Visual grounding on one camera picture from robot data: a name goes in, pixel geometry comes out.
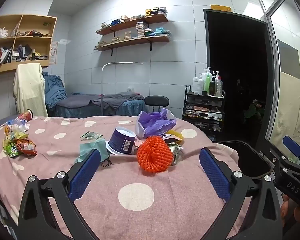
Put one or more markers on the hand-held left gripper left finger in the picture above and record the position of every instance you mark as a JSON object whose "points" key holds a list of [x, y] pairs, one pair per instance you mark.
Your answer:
{"points": [[85, 175]]}

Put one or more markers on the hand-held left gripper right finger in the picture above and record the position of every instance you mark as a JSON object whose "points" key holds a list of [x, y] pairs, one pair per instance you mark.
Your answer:
{"points": [[215, 175]]}

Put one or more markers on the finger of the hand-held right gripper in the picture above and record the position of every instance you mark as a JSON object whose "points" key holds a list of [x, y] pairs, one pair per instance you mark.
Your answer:
{"points": [[292, 146], [268, 150]]}

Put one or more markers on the dark plastic trash bin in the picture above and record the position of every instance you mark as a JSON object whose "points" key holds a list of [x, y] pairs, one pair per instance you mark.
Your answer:
{"points": [[252, 160]]}

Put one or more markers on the green drink carton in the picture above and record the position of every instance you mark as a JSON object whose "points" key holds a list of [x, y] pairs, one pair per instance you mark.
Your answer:
{"points": [[176, 153]]}

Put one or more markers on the purple paper cup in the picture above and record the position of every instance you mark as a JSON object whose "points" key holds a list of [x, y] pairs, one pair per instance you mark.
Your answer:
{"points": [[121, 142]]}

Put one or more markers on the orange foam fruit net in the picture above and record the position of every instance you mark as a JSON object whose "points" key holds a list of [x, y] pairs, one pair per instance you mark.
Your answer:
{"points": [[153, 155]]}

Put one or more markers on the purple plastic bag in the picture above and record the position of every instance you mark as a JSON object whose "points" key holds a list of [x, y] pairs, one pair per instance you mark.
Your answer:
{"points": [[156, 123]]}

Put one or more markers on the person's right hand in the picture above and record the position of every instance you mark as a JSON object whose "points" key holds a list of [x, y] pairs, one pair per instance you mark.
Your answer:
{"points": [[287, 210]]}

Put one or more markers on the teal tissue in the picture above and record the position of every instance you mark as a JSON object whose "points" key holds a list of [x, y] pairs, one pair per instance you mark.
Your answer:
{"points": [[90, 147]]}

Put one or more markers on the small green wrapper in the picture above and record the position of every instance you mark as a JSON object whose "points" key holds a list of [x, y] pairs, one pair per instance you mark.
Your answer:
{"points": [[91, 135]]}

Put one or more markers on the potted plant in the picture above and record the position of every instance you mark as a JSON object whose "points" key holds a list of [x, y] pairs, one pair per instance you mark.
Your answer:
{"points": [[255, 107]]}

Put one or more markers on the glass door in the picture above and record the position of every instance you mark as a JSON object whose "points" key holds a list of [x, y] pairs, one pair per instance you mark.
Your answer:
{"points": [[290, 92]]}

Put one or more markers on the yellow foam fruit net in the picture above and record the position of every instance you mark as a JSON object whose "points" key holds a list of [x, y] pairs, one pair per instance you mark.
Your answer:
{"points": [[177, 135]]}

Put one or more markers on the dark snack pouch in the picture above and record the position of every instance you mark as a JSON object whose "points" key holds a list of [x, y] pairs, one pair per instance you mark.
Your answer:
{"points": [[168, 137]]}

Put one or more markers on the black mesh cart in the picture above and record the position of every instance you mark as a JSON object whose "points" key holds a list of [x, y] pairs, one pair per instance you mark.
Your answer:
{"points": [[203, 112]]}

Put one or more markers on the red orange snack packet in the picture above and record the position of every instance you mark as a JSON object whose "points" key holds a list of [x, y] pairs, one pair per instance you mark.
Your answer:
{"points": [[27, 147]]}

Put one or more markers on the blue skirted massage bed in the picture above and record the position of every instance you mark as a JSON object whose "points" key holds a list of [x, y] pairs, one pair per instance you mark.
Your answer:
{"points": [[85, 110]]}

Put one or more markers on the green and yellow snack packet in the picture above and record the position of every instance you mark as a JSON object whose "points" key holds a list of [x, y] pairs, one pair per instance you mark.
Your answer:
{"points": [[15, 138]]}

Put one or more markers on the grey blanket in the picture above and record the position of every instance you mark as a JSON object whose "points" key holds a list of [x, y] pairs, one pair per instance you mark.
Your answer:
{"points": [[115, 98]]}

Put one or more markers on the red chips can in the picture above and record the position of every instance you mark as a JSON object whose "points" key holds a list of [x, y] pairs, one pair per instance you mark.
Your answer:
{"points": [[26, 115]]}

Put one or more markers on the dark bottle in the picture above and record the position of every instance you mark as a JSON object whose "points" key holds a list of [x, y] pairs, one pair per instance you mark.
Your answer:
{"points": [[212, 87]]}

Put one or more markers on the clear plastic bottle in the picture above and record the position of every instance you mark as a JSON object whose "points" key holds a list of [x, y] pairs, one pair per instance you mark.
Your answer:
{"points": [[15, 123]]}

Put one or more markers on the green bottle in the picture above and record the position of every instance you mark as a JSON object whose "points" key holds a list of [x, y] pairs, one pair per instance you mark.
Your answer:
{"points": [[207, 85]]}

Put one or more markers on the white capped bottle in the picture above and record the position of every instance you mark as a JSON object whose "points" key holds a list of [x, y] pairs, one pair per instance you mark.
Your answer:
{"points": [[197, 85]]}

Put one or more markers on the blue cloth pile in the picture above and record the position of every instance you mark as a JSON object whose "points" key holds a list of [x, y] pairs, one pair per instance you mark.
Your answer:
{"points": [[53, 87]]}

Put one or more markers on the black chair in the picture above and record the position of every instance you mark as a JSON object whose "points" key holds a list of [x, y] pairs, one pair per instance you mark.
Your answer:
{"points": [[157, 101]]}

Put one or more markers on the cream cloth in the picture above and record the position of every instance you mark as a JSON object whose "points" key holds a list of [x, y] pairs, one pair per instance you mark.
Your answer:
{"points": [[30, 90]]}

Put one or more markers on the white floor lamp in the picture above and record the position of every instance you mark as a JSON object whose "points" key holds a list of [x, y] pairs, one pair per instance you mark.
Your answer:
{"points": [[115, 63]]}

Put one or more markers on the wooden cubby shelf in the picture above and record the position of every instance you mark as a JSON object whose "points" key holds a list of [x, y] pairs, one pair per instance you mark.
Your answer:
{"points": [[54, 42]]}

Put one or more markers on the row of small boxes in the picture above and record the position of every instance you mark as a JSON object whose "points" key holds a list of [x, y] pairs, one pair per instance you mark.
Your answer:
{"points": [[155, 11]]}

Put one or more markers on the wall poster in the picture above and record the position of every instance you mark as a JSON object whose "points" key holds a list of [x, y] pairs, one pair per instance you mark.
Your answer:
{"points": [[53, 52]]}

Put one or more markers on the wooden wall shelf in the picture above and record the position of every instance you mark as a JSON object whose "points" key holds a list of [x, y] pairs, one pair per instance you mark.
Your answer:
{"points": [[160, 39], [157, 19]]}

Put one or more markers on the yellow wall sign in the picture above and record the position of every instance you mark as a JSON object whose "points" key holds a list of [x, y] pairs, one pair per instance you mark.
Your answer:
{"points": [[220, 7]]}

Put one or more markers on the wall shelves with boxes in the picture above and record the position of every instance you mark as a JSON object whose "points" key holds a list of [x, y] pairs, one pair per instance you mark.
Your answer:
{"points": [[142, 30]]}

